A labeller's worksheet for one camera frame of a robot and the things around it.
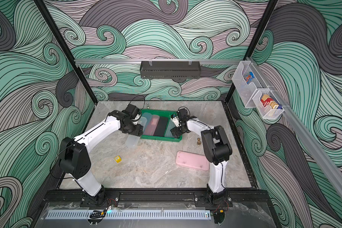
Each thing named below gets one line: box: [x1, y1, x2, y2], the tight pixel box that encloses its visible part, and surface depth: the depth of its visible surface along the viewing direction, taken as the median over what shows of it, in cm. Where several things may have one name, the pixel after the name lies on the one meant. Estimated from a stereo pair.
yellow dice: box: [114, 155, 123, 164], surface depth 87 cm
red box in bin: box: [260, 93, 279, 110], surface depth 67 cm
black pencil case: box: [152, 116, 169, 137], surface depth 103 cm
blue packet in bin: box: [245, 71, 256, 85], surface depth 85 cm
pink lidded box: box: [175, 150, 210, 171], surface depth 86 cm
